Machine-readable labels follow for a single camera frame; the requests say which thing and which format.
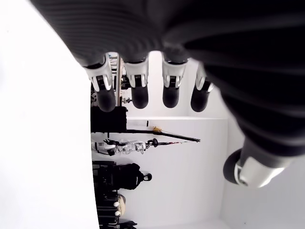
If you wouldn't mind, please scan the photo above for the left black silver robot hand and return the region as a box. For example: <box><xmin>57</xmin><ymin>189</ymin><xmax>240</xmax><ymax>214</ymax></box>
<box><xmin>28</xmin><ymin>0</ymin><xmax>305</xmax><ymax>189</ymax></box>

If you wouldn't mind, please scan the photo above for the black cabinet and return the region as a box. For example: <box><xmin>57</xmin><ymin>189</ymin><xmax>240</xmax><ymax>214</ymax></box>
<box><xmin>91</xmin><ymin>106</ymin><xmax>128</xmax><ymax>134</ymax></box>

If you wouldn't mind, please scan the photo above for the silver humanoid robot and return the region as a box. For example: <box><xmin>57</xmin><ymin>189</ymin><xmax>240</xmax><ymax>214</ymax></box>
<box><xmin>91</xmin><ymin>139</ymin><xmax>147</xmax><ymax>157</ymax></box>

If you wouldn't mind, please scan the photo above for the black equipment case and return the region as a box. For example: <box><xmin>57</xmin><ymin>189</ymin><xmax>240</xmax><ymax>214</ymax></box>
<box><xmin>92</xmin><ymin>161</ymin><xmax>117</xmax><ymax>193</ymax></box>

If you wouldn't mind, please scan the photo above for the black equipment rack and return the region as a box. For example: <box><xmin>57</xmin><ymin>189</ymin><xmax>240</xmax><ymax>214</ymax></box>
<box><xmin>96</xmin><ymin>193</ymin><xmax>138</xmax><ymax>229</ymax></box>

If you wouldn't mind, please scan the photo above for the beige metal frame rail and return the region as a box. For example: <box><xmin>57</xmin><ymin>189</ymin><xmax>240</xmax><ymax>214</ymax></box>
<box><xmin>115</xmin><ymin>53</ymin><xmax>124</xmax><ymax>106</ymax></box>

